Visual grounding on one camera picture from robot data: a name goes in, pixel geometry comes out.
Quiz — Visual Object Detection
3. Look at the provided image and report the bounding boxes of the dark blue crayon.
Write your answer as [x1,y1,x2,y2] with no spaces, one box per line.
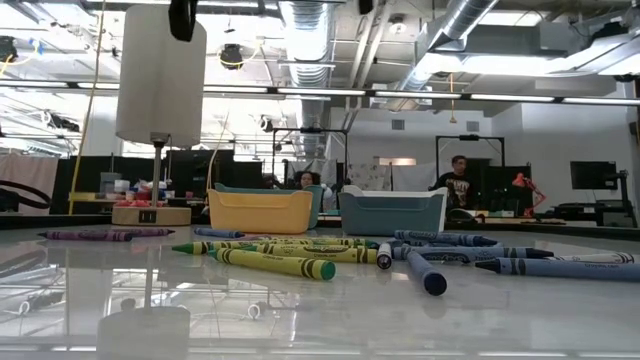
[193,227,247,240]

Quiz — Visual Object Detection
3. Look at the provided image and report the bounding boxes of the white shade wooden base lamp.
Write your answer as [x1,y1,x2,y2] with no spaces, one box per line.
[111,3,208,227]

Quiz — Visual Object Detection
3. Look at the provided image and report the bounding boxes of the pink cloth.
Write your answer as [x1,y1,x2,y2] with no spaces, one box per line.
[0,152,60,216]

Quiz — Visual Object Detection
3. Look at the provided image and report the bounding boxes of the black computer monitor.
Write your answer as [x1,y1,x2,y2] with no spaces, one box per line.
[569,160,619,191]

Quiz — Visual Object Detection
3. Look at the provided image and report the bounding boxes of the black rig frame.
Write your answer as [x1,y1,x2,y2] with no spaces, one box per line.
[271,127,350,194]
[435,133,506,191]

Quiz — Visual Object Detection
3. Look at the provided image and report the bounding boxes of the black monitor stand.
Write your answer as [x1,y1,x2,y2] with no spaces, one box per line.
[549,169,640,229]

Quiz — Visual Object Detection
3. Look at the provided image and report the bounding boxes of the long ceiling light strip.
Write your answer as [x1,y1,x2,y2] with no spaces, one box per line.
[0,78,640,107]

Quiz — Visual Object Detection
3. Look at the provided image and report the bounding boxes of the teal plastic bin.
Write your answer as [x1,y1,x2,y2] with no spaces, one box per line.
[214,182,325,230]

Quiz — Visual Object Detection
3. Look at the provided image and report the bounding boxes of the black hose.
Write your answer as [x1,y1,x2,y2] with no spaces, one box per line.
[0,178,53,211]

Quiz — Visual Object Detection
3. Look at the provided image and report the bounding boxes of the white crayon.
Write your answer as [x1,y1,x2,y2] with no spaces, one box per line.
[375,242,394,271]
[545,252,636,265]

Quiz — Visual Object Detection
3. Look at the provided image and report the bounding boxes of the yellow-orange plastic bin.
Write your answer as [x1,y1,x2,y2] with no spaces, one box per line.
[207,188,315,235]

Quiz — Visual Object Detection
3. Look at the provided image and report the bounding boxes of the person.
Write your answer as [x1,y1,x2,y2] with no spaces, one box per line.
[293,170,322,191]
[433,154,476,211]

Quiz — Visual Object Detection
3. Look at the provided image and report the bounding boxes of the silver ventilation duct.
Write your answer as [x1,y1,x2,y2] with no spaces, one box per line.
[277,0,335,157]
[389,0,501,109]

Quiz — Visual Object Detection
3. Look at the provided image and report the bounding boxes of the purple crayon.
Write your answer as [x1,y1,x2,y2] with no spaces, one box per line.
[113,227,177,238]
[38,229,135,243]

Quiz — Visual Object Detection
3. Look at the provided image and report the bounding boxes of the cluttered workbench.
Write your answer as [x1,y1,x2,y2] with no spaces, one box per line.
[68,169,207,210]

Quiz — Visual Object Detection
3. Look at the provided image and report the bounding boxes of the black aluminium table frame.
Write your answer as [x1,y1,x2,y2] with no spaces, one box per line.
[0,212,640,242]

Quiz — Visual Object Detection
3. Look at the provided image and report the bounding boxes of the red desk lamp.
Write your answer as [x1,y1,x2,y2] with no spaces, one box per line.
[512,173,549,218]

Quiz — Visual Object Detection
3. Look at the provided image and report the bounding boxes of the yellow-green crayon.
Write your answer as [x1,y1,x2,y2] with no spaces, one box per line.
[171,241,271,256]
[208,248,338,282]
[259,237,381,250]
[239,244,379,265]

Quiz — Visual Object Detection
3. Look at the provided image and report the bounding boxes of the blue-grey plastic bin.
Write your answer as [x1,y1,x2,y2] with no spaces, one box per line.
[338,192,445,237]

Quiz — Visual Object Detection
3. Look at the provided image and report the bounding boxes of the black partition panels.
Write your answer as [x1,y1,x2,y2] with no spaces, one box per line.
[52,148,265,216]

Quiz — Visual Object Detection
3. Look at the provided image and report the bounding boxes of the black ceiling camera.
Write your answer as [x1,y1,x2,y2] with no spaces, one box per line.
[218,43,245,70]

